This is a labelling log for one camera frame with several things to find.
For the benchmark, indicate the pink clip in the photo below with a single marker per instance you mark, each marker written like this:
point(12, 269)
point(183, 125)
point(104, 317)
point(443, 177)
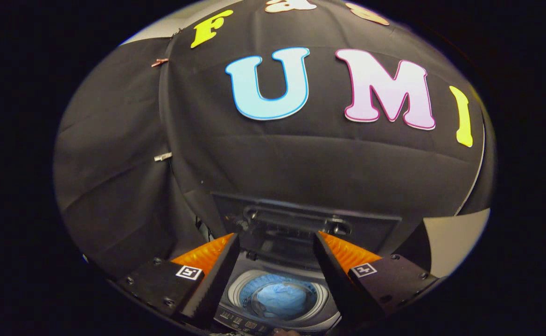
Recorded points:
point(159, 62)

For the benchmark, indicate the silver clip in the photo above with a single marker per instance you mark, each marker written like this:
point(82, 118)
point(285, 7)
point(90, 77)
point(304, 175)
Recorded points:
point(163, 157)

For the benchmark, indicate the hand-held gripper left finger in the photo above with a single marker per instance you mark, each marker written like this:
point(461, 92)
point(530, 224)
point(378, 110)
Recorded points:
point(210, 289)

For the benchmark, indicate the grey top-load washing machine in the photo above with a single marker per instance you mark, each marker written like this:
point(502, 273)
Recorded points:
point(301, 224)

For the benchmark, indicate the black backdrop cloth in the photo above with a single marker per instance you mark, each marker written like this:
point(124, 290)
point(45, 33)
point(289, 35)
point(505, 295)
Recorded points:
point(301, 158)

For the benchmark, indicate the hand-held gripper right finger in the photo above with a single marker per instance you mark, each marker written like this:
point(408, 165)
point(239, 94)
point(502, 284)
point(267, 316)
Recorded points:
point(338, 289)

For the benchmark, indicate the light blue button shirt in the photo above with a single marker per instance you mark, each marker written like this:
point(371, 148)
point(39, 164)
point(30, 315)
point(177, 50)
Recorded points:
point(277, 296)

